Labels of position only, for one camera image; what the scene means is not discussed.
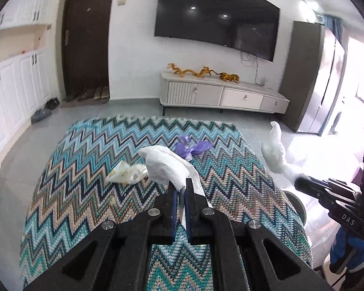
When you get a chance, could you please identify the white shoe cabinet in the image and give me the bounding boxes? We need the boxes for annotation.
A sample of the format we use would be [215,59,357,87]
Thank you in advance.
[0,0,53,169]

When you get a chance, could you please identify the white gold printed bag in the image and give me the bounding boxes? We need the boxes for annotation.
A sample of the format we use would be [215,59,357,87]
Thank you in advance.
[106,161,148,185]

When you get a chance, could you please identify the tan shoes pair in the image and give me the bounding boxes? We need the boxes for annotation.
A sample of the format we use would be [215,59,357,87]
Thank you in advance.
[94,86,110,101]

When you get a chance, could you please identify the zigzag knitted table cloth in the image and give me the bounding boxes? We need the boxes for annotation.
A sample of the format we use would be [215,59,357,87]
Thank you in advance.
[19,116,313,286]

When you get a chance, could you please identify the grey door mat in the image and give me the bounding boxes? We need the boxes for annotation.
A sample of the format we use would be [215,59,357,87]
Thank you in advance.
[60,96,109,108]

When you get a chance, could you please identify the dark brown entrance door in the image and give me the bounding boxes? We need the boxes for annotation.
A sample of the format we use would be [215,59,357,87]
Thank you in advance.
[62,0,112,97]

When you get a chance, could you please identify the blue curtain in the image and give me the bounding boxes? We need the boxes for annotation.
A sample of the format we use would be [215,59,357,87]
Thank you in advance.
[322,14,343,44]

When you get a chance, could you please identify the translucent white plastic bag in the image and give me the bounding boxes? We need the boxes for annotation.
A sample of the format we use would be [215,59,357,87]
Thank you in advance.
[261,121,309,184]

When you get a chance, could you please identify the black shoes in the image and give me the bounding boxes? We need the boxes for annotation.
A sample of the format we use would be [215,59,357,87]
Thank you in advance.
[44,98,60,110]

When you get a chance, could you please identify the brown sandals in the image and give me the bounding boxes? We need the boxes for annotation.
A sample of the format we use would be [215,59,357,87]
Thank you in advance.
[64,89,95,103]

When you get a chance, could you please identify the grey slipper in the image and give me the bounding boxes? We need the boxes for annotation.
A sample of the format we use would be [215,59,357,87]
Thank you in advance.
[31,108,52,124]

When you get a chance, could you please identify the white tv cabinet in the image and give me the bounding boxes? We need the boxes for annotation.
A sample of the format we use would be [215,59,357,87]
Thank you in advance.
[160,72,290,114]

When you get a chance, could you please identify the grey refrigerator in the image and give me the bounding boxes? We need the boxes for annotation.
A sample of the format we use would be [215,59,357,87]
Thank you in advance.
[279,21,345,135]

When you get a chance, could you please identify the golden tiger figurine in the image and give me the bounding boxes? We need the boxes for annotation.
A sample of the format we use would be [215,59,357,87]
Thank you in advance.
[219,72,239,83]

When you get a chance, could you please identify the right hand blue white glove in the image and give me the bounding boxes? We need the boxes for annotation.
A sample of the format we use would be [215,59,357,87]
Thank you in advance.
[329,227,364,274]

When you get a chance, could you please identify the golden dragon figurine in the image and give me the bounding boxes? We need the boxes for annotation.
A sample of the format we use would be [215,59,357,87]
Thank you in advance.
[167,63,215,78]

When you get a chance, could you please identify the round trash bin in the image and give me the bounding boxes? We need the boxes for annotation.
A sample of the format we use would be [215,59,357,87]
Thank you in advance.
[283,190,307,226]

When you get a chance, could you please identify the television cables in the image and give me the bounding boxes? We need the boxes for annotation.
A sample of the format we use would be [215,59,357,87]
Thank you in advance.
[240,51,260,84]

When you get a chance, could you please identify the white tissue bag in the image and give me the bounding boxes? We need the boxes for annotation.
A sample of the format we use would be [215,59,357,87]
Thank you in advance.
[139,145,206,229]

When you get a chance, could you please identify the purple plastic wrapper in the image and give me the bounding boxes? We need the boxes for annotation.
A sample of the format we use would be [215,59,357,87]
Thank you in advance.
[174,135,213,162]

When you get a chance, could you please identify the wall mounted black television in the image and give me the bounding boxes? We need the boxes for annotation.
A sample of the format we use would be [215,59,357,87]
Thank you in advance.
[154,0,280,62]

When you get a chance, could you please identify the white wifi router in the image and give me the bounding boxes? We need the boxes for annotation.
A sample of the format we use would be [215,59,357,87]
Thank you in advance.
[258,77,267,86]

